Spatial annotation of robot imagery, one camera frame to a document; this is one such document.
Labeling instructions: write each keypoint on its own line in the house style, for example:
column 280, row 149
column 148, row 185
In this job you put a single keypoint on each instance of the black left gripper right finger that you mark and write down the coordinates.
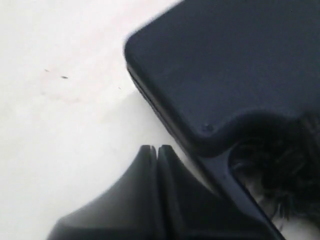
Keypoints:
column 192, row 212

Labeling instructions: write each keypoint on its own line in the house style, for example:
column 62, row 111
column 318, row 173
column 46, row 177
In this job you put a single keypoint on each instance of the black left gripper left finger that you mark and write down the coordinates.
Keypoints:
column 128, row 210

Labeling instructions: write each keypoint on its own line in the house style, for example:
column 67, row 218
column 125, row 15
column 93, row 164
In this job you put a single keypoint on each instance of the black plastic carrying case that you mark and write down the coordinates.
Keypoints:
column 237, row 84

